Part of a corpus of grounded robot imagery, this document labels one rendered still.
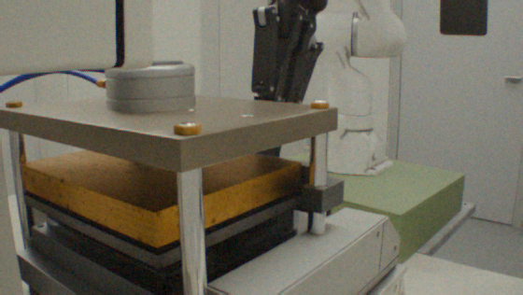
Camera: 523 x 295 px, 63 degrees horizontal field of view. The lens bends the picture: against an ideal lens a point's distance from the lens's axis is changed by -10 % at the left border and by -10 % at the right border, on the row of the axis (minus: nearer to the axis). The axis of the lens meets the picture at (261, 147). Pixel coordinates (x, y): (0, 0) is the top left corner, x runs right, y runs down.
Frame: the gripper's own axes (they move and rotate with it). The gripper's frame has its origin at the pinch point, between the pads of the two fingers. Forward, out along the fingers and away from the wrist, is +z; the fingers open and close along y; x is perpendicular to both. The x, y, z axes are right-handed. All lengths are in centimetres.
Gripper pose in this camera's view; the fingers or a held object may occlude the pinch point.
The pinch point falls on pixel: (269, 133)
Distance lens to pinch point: 54.9
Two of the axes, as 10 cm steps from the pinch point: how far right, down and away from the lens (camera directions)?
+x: -7.9, -1.2, 6.0
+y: 5.8, 1.7, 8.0
